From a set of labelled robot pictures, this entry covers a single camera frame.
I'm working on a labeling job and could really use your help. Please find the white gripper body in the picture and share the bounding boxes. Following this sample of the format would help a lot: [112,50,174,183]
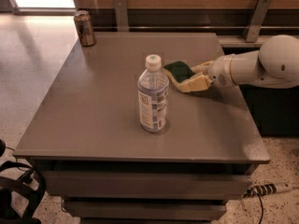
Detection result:
[207,54,235,88]

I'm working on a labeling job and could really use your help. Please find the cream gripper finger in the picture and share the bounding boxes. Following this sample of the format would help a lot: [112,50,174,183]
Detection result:
[191,61,212,75]
[167,73,212,93]

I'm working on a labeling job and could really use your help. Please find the green and yellow sponge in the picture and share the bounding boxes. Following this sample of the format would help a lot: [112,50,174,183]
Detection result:
[164,61,195,83]

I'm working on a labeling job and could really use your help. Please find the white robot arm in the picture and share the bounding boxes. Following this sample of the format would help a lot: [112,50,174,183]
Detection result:
[164,35,299,93]

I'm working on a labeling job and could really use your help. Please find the orange soda can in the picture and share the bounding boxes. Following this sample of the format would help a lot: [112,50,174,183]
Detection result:
[74,10,96,47]

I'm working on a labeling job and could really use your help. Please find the clear plastic water bottle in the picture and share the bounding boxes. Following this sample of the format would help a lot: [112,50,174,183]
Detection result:
[137,54,169,133]

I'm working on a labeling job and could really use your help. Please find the white power strip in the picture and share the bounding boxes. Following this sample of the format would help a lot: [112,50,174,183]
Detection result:
[243,183,293,198]

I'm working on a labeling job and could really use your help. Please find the grey drawer cabinet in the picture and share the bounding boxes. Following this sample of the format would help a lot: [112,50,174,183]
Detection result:
[12,31,271,224]

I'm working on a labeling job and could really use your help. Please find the top grey drawer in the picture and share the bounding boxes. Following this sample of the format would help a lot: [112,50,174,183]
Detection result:
[43,171,251,200]

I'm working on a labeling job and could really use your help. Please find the grey drawer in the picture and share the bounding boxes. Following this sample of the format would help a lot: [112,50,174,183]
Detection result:
[64,201,226,221]
[43,171,251,200]

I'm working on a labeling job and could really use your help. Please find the lower grey drawer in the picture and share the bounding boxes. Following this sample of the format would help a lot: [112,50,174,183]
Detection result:
[64,201,226,221]

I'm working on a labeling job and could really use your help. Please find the black chair base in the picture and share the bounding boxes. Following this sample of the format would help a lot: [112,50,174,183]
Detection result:
[0,161,47,224]

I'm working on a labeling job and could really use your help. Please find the right metal bracket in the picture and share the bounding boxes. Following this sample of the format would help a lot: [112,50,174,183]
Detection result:
[243,0,273,43]

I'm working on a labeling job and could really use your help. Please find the metal bracket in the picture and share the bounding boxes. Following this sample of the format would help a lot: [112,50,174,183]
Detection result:
[243,0,273,43]
[113,0,129,32]

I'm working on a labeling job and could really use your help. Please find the left metal bracket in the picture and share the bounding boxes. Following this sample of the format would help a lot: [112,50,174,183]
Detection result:
[113,0,129,32]

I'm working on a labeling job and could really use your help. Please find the black cable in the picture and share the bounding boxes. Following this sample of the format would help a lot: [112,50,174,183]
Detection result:
[254,193,265,224]

